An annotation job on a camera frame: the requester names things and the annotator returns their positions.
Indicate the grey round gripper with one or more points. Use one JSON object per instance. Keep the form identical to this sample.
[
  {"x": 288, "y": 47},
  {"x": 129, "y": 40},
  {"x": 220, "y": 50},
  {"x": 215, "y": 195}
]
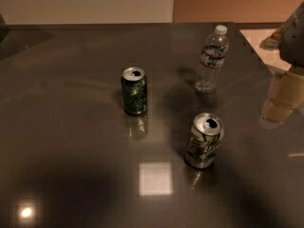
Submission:
[{"x": 294, "y": 38}]

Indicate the clear plastic water bottle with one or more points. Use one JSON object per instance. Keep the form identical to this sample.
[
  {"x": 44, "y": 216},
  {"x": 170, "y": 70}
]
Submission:
[{"x": 211, "y": 59}]

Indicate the green soda can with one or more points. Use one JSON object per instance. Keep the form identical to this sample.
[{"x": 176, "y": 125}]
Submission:
[{"x": 134, "y": 89}]

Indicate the white 7up can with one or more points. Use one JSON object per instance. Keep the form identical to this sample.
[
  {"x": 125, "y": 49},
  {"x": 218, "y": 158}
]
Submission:
[{"x": 203, "y": 141}]

